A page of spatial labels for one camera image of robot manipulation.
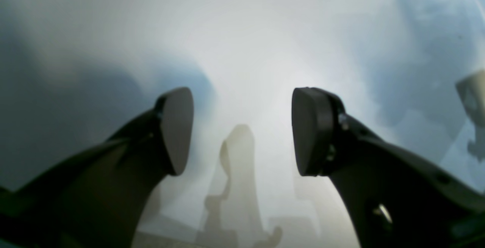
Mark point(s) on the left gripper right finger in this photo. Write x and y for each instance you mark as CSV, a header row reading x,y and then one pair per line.
x,y
395,198

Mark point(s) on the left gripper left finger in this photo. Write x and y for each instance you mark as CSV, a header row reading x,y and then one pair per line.
x,y
95,198

